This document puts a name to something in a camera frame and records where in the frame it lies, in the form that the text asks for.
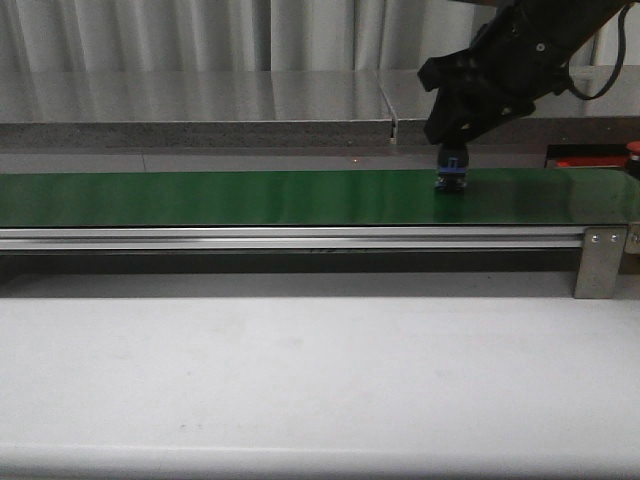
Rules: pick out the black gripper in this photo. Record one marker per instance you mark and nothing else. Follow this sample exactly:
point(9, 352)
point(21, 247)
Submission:
point(523, 51)

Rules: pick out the red bin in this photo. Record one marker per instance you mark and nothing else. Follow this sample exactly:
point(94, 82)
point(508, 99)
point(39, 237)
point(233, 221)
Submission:
point(584, 163)

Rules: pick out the green conveyor belt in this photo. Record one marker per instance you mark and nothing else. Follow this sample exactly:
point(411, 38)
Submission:
point(508, 196)

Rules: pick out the right stainless steel table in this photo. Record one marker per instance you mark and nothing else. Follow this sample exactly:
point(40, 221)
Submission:
point(558, 120)

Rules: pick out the stainless steel table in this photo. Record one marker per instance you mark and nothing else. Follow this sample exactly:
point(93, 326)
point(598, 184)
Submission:
point(193, 110)
point(558, 120)

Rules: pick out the left stainless steel table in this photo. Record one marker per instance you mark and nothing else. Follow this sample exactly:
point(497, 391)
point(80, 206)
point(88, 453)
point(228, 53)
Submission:
point(193, 110)

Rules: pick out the grey pleated curtain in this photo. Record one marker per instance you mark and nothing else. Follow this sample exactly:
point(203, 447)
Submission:
point(149, 36)

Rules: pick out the steel conveyor support bracket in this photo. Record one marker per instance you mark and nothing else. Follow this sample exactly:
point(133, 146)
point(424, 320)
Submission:
point(601, 256)

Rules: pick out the small steel end bracket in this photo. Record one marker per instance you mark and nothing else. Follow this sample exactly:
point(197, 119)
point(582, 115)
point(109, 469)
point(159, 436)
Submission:
point(632, 245)

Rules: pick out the aluminium conveyor side rail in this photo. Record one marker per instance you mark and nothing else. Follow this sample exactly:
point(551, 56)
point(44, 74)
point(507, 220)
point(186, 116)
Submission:
point(483, 237)

